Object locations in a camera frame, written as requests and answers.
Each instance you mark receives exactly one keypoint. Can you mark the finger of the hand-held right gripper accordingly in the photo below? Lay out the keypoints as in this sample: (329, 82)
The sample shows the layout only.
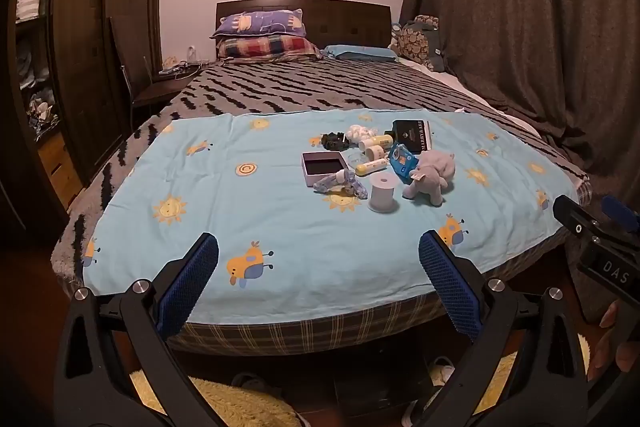
(570, 214)
(620, 212)

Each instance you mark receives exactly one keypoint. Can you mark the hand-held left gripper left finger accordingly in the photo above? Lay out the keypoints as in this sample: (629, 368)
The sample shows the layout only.
(192, 287)

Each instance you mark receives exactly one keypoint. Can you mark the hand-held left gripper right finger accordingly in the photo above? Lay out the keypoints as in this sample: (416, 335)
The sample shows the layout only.
(450, 287)

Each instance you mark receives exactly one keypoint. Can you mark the pale yellow tube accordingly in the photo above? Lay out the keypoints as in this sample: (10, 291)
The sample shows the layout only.
(372, 166)

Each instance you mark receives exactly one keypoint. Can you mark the dark green box white label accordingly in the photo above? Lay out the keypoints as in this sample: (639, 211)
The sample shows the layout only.
(407, 134)

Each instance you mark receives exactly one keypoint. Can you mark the person's right hand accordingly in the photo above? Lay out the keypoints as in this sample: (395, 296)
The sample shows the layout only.
(607, 347)

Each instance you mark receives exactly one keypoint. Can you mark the white slipper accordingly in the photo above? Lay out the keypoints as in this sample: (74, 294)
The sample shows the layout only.
(441, 372)

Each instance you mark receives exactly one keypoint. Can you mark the dark slipper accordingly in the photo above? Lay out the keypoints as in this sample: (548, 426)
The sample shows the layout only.
(250, 381)

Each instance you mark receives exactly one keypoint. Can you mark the grey plush elephant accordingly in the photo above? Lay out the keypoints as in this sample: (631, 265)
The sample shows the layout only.
(432, 177)

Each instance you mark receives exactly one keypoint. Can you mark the light blue printed sheet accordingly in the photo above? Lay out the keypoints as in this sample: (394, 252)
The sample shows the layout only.
(280, 217)

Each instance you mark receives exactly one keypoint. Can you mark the plaid bed sheet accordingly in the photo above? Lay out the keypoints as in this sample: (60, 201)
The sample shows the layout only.
(300, 332)

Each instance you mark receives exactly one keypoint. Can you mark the white tape roll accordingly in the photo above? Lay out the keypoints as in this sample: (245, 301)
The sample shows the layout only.
(382, 192)

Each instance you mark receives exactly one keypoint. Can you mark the yellow fluffy rug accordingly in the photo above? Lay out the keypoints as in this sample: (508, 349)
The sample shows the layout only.
(235, 407)

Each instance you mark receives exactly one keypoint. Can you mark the blue packet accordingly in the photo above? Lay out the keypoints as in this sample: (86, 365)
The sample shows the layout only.
(401, 162)

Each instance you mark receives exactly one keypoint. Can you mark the blue white cloth strip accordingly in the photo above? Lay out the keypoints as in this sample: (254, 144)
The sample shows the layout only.
(350, 184)

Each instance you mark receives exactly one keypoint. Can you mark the yellow bottle white cap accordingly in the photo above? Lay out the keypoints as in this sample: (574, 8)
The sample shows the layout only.
(380, 141)

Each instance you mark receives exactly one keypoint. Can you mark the white box dark inside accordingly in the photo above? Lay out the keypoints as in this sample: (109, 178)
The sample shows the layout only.
(320, 167)

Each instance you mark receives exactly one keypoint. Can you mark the white cotton balls bunch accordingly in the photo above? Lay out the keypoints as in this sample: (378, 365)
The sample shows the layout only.
(360, 132)

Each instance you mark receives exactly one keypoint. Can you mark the black scrunchie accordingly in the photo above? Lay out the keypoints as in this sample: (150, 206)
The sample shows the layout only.
(334, 141)

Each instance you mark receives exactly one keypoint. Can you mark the dark grey curtain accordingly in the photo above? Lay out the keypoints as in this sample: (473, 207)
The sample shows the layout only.
(525, 32)

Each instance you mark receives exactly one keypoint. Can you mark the dark chair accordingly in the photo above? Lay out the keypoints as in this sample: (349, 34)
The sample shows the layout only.
(160, 92)

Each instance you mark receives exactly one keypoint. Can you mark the brown patterned cushion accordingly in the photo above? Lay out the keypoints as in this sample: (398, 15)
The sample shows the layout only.
(415, 42)

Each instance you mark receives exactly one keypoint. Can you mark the crumpled grey clothes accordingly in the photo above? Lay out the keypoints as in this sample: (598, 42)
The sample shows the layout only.
(42, 109)

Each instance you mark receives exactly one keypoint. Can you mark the white plug adapter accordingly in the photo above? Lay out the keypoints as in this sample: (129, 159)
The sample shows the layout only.
(191, 54)

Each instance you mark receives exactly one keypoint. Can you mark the red plaid pillow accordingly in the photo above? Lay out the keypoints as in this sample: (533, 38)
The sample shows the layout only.
(265, 47)

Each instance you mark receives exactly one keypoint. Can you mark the light blue pillow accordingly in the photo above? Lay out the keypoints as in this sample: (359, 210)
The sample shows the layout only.
(360, 52)

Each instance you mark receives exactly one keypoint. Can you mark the dark wooden wardrobe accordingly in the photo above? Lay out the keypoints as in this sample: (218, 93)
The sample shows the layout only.
(85, 57)

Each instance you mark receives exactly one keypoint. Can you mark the blue cartoon pillow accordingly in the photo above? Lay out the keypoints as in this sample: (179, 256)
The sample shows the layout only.
(260, 24)

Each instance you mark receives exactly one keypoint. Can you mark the blue folded clothes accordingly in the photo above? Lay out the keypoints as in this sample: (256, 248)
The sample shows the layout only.
(30, 64)

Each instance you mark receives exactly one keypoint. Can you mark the dark wooden headboard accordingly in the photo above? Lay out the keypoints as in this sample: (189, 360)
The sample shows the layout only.
(345, 22)

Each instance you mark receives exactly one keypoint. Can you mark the white folded clothes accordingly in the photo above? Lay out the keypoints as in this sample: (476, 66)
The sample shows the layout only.
(27, 7)

